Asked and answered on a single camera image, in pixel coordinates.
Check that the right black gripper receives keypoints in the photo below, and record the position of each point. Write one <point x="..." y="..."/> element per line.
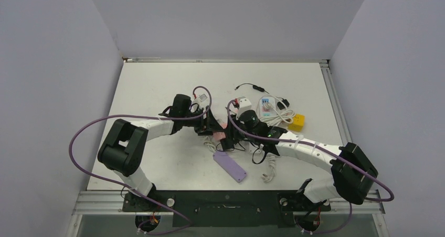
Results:
<point x="234" y="135"/>

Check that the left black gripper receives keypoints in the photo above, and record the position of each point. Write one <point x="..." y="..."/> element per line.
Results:
<point x="207" y="126"/>

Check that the pink cube socket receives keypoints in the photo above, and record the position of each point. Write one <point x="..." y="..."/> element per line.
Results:
<point x="219" y="136"/>

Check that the white multi-socket power strip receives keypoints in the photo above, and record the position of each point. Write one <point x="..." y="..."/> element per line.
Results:
<point x="267" y="106"/>

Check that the black plug adapter with cable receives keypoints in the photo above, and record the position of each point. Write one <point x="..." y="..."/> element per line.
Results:
<point x="282" y="102"/>

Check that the yellow cube plug adapter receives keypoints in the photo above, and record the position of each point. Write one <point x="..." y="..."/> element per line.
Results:
<point x="297" y="124"/>

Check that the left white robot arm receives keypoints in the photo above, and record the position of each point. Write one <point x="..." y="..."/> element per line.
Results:
<point x="123" y="147"/>

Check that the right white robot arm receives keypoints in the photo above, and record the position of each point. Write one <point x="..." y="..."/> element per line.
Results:
<point x="351" y="173"/>

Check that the white flat power strip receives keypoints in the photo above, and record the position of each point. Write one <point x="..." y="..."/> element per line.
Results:
<point x="255" y="149"/>

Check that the purple power strip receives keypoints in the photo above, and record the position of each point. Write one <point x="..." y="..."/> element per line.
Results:
<point x="230" y="166"/>

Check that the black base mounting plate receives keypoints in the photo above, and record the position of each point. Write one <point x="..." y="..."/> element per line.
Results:
<point x="227" y="208"/>

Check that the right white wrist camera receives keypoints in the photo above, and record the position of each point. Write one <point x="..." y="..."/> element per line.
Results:
<point x="241" y="104"/>

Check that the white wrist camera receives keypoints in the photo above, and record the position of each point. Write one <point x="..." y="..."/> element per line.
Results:
<point x="241" y="104"/>
<point x="201" y="100"/>

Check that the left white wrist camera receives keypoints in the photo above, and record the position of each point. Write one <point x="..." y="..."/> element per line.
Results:
<point x="201" y="100"/>

